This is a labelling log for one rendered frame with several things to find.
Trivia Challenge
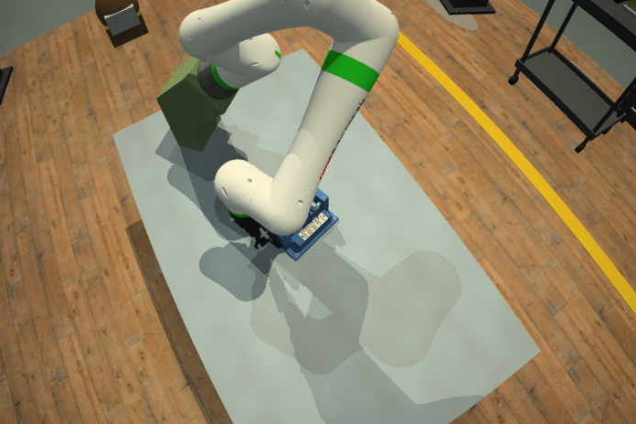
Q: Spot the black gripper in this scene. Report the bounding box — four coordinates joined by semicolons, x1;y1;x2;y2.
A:
240;223;271;252

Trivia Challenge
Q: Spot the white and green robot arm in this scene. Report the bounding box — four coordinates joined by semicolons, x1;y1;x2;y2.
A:
179;0;399;236

